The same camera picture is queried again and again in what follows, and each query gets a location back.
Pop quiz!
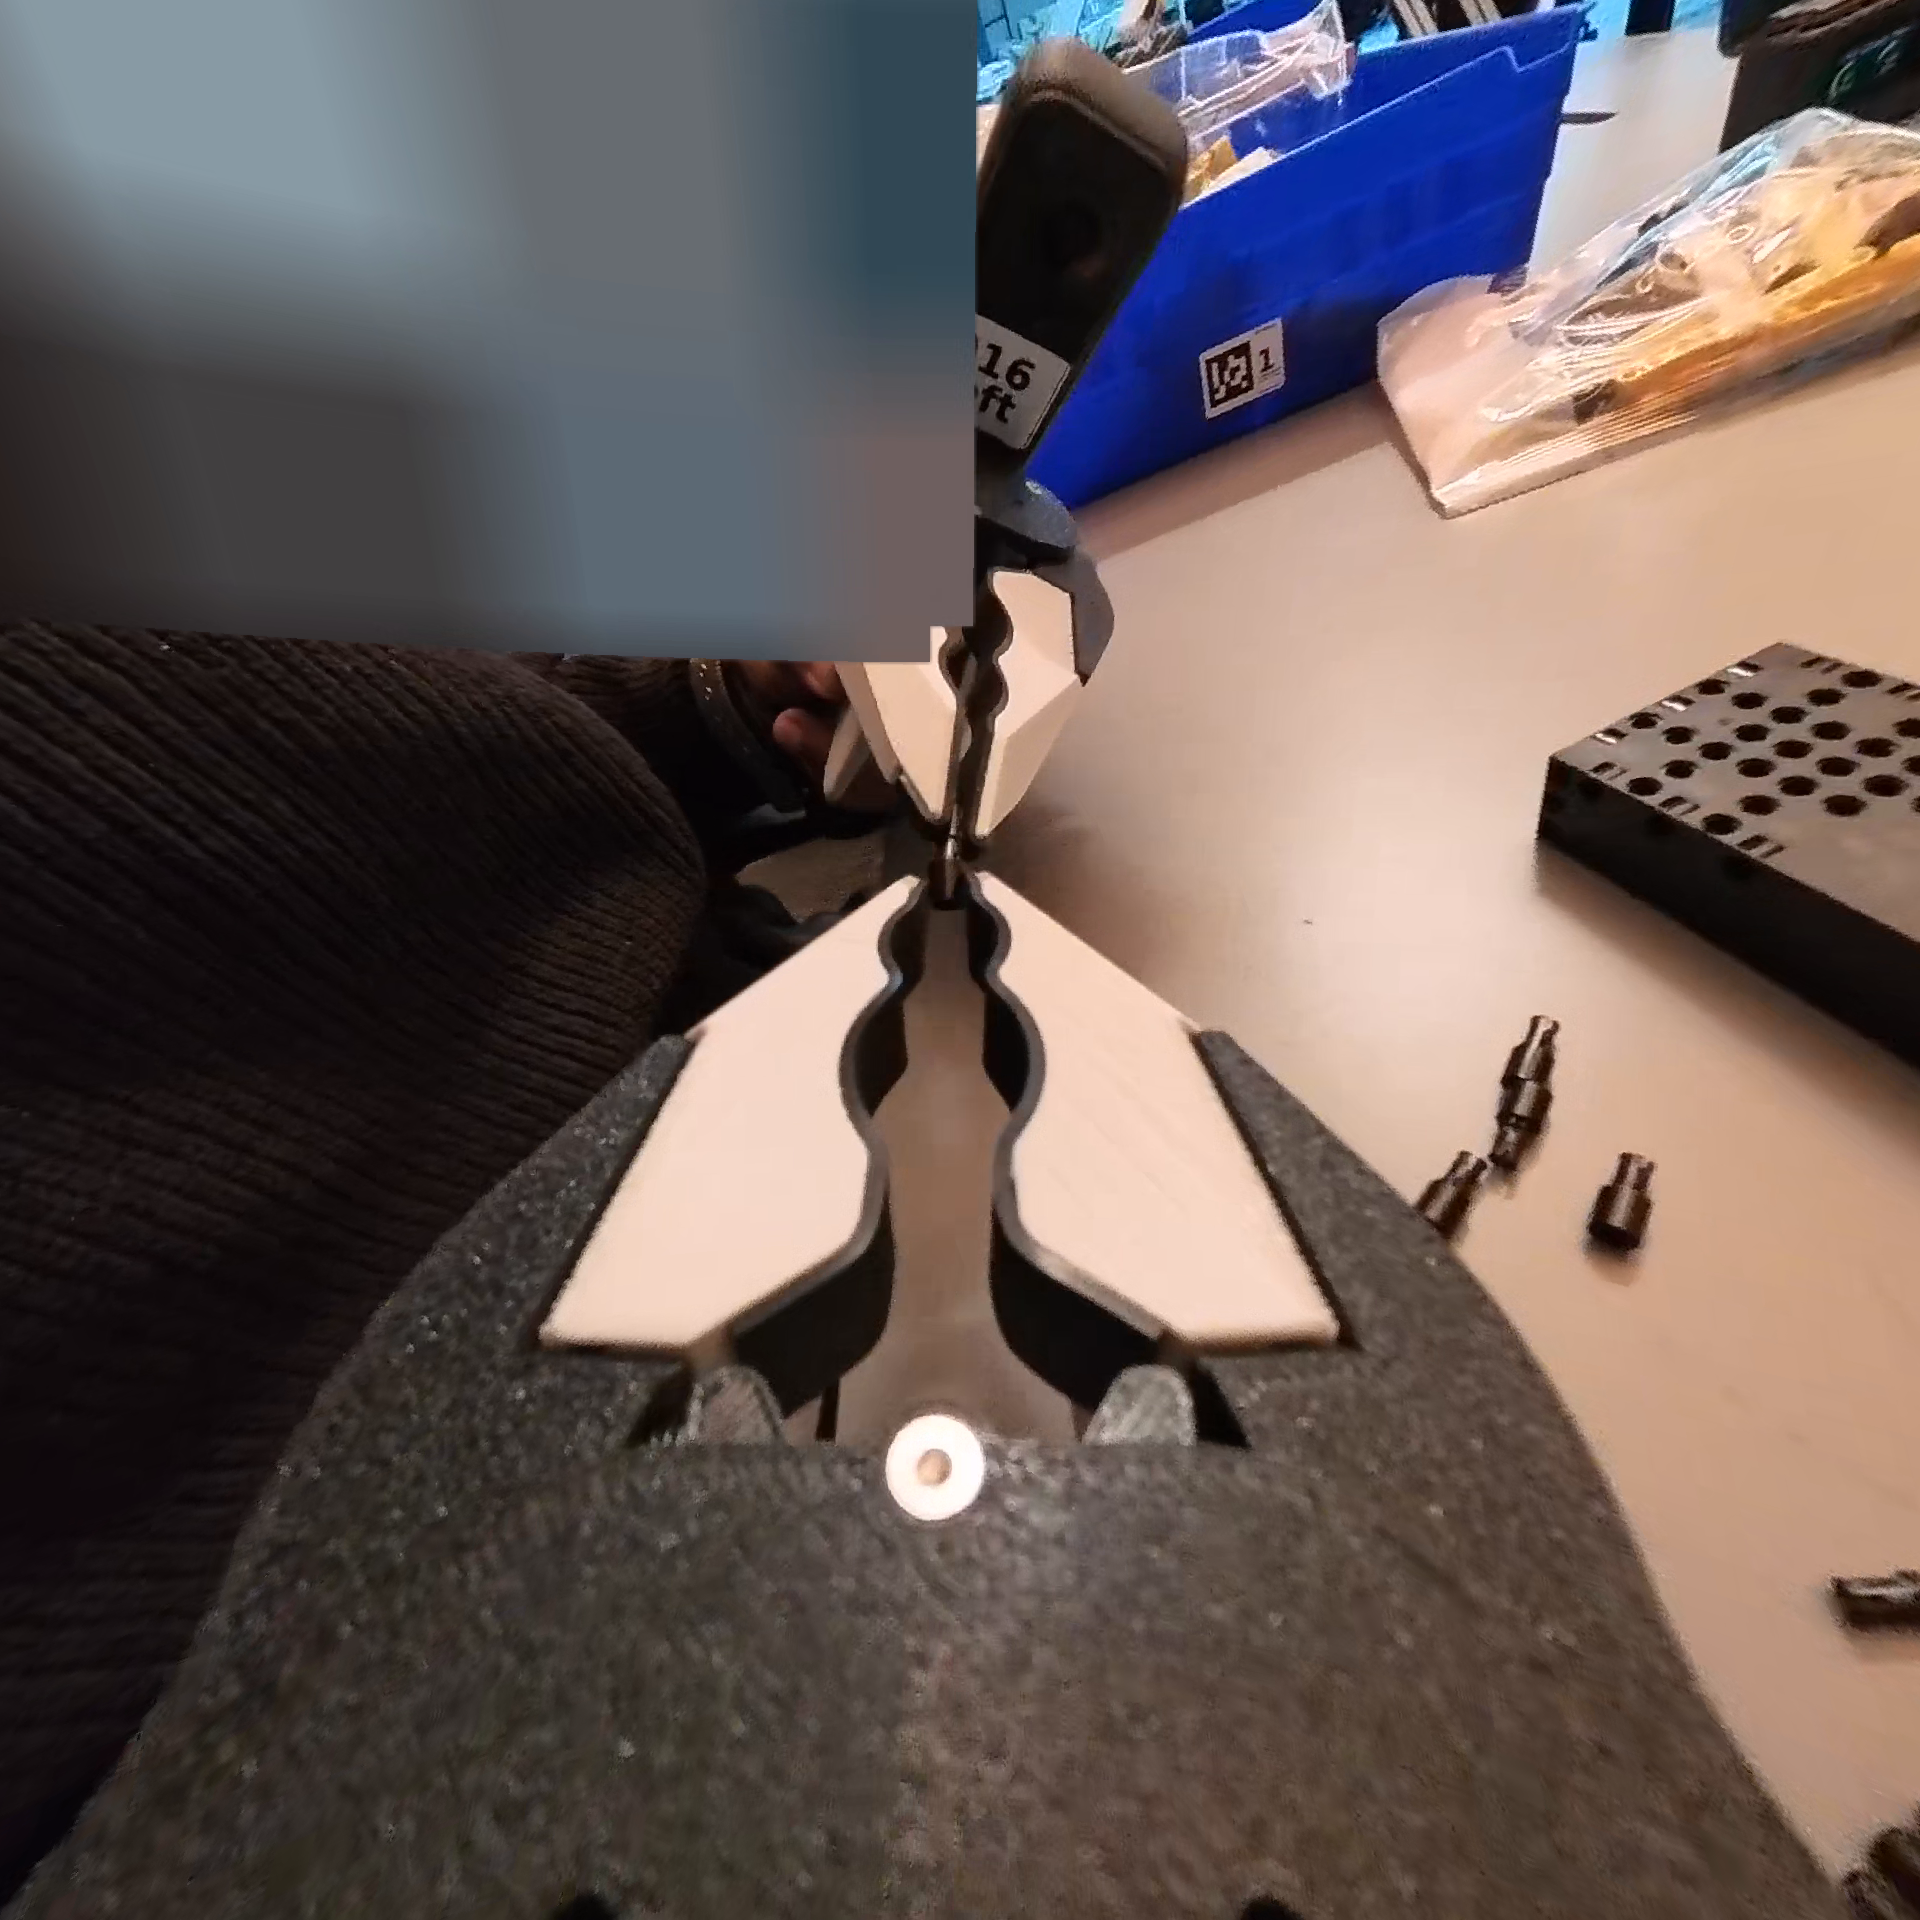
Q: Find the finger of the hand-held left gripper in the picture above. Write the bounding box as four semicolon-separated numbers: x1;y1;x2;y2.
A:
824;659;966;830
962;576;1082;842

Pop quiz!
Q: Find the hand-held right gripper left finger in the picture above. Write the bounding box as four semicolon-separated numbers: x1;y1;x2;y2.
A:
537;875;926;1411

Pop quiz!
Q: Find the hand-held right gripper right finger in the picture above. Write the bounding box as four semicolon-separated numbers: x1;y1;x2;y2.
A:
969;873;1341;1411

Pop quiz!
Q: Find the pile of small plastic pins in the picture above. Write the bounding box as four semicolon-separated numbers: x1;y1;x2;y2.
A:
1840;1817;1920;1920

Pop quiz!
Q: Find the person's left hand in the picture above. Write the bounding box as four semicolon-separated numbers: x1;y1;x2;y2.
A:
768;663;855;772

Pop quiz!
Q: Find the clear plastic bag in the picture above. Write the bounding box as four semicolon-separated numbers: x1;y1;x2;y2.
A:
1109;0;1359;196

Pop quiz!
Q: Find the blue storage bin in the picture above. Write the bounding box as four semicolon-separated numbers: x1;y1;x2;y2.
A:
976;0;1594;513

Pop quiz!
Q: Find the long black joined pin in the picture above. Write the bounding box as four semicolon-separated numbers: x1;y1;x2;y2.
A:
1490;1016;1563;1176

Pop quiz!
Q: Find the clear bag of yellow parts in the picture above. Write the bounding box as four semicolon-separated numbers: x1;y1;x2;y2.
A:
1378;106;1920;519

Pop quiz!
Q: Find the black perforated plastic block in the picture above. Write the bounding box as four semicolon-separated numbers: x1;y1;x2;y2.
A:
1542;642;1920;1071

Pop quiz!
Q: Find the black display device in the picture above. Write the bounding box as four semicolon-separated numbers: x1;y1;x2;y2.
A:
1716;0;1920;155

